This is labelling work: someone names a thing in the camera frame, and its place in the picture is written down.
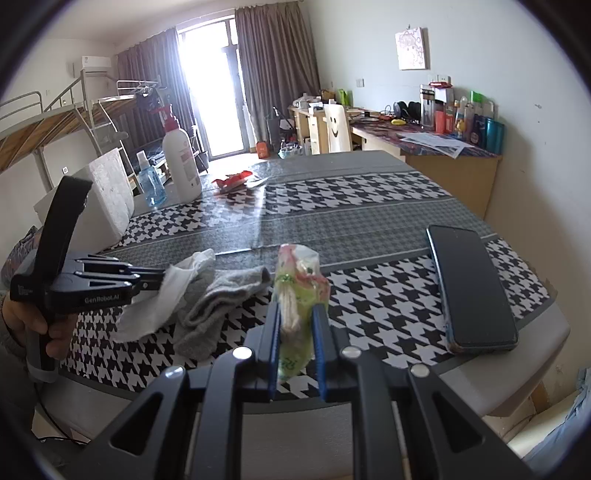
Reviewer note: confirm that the wide brown curtain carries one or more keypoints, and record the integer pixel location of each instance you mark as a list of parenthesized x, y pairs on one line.
[(277, 69)]

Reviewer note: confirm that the large metal bunk bed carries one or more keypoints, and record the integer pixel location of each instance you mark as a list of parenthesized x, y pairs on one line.
[(27, 129)]

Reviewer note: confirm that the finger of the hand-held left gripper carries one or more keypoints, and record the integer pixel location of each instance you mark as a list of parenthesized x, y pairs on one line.
[(150, 278)]

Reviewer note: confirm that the white tissue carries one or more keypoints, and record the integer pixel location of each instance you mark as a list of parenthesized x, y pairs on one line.
[(152, 314)]

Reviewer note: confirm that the green plastic bag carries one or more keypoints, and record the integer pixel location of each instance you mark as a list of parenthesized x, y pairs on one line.
[(298, 286)]

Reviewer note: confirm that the wooden desk with patterned cloth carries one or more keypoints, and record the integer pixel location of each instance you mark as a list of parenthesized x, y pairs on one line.
[(452, 184)]

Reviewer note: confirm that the green paper bag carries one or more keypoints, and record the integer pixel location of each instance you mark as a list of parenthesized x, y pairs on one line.
[(344, 97)]

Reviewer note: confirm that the hanging dark clothes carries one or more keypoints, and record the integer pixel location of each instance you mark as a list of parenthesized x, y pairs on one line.
[(147, 99)]

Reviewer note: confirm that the patterned blue quilt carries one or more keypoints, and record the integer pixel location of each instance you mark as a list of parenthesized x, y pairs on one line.
[(18, 251)]

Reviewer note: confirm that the orange bag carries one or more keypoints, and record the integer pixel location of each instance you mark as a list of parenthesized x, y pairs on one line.
[(263, 150)]

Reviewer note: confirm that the wooden chair with smiley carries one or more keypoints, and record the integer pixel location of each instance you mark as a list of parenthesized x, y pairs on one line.
[(337, 131)]

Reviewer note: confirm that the light wooden drawer desk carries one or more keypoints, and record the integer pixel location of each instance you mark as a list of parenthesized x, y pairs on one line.
[(304, 129)]

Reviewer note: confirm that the person's left hand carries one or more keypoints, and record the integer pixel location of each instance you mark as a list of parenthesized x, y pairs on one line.
[(60, 337)]

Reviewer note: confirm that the steel thermos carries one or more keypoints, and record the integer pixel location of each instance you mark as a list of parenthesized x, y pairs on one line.
[(427, 108)]

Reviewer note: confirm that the glass balcony door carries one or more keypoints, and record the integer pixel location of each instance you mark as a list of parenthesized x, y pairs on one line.
[(217, 92)]

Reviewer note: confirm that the person's left forearm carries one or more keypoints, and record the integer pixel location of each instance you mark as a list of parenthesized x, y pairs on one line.
[(11, 364)]

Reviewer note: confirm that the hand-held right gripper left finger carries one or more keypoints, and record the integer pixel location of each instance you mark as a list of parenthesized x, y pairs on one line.
[(273, 350)]

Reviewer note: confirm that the black smartphone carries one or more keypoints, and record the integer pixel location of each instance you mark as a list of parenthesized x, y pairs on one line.
[(471, 290)]

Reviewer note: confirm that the printed paper sheets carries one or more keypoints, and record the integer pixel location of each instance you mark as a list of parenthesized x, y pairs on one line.
[(438, 144)]

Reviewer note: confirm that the small metal bunk bed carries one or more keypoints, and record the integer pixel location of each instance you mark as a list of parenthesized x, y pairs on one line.
[(134, 85)]

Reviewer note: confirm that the white bucket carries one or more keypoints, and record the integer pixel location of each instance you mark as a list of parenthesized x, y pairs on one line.
[(290, 150)]

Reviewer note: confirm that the white pump bottle red cap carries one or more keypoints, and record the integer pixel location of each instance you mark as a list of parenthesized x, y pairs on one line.
[(182, 161)]

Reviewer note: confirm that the narrow brown curtain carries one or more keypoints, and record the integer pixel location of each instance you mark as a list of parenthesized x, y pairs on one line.
[(147, 69)]

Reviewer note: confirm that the person's leg in jeans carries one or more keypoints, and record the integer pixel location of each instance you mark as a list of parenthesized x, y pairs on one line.
[(568, 424)]

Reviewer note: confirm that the white air conditioner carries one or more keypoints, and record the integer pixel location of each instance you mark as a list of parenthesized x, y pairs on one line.
[(97, 64)]

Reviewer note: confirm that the teal bottle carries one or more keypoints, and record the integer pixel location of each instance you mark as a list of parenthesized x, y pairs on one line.
[(494, 136)]

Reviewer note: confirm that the red snack packet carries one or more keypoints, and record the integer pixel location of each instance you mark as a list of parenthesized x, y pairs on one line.
[(233, 180)]

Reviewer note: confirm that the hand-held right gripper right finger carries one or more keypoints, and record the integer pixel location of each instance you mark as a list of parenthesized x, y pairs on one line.
[(321, 350)]

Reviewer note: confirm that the grey sock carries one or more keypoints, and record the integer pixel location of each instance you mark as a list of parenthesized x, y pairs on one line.
[(207, 304)]

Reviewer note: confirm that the white foam box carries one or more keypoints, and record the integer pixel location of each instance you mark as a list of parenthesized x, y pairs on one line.
[(108, 194)]

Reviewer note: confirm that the blue spray bottle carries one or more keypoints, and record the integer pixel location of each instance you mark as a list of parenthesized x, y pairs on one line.
[(150, 184)]

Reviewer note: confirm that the pink wall poster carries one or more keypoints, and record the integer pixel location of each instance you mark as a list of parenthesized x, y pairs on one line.
[(411, 48)]

